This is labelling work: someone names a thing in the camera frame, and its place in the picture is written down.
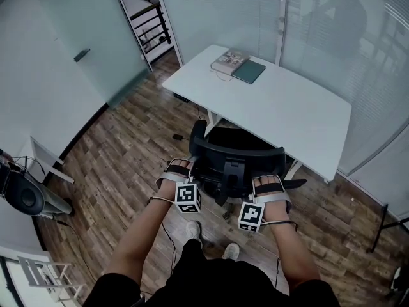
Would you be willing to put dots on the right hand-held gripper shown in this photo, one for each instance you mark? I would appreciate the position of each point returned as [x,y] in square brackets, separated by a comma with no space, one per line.
[250,215]

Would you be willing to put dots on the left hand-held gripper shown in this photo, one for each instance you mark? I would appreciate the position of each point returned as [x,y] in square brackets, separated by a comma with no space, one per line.
[187,197]

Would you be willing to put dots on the black office chair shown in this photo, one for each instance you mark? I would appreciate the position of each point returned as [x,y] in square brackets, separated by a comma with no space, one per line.
[236,158]

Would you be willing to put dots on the person's left forearm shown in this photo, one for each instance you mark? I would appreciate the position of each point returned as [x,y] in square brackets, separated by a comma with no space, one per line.
[143,235]

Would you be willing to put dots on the person's right forearm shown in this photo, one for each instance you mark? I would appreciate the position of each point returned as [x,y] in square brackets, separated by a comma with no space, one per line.
[290,251]

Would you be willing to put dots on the black desk control box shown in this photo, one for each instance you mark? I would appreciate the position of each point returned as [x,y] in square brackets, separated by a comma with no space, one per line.
[180,97]

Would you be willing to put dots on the white desk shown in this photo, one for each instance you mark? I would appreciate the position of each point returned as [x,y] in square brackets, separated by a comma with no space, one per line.
[287,114]

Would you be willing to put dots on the person's left hand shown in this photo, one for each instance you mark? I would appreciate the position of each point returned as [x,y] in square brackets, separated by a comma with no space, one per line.
[182,164]

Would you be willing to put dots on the person's right hand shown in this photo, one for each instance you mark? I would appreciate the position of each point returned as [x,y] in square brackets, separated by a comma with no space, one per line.
[267,180]

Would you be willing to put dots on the person's left white shoe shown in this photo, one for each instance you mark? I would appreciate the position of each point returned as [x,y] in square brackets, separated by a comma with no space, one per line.
[193,230]

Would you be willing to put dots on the person's white shoe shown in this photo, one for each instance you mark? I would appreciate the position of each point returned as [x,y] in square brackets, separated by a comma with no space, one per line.
[231,252]
[193,230]

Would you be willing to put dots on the person's right white shoe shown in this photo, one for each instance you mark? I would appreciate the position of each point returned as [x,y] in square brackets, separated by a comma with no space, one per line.
[231,252]

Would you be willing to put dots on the black power adapter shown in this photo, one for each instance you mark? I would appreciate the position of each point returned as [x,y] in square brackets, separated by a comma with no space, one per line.
[177,137]

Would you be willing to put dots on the person's black clothing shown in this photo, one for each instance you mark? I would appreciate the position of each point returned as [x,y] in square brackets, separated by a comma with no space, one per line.
[207,283]

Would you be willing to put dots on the black metal stand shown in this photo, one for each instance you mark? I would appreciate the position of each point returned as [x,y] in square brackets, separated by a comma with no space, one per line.
[381,225]

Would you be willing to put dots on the green notebook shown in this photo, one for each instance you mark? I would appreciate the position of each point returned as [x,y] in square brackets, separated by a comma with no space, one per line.
[250,71]

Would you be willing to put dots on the thick picture-cover book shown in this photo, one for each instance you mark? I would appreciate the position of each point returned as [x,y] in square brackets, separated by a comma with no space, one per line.
[228,61]

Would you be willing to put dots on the white folding rack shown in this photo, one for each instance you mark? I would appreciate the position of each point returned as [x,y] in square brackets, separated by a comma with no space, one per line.
[35,277]

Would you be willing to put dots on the black metal railing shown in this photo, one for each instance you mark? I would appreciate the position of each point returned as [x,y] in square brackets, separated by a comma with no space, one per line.
[152,27]

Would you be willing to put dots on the white desk leg frame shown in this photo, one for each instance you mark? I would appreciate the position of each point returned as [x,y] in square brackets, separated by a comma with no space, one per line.
[48,160]

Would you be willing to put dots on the black object at wall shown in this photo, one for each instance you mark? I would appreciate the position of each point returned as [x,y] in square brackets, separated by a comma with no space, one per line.
[401,278]

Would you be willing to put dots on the white window frame post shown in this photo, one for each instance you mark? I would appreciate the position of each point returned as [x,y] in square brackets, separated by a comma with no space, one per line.
[282,21]

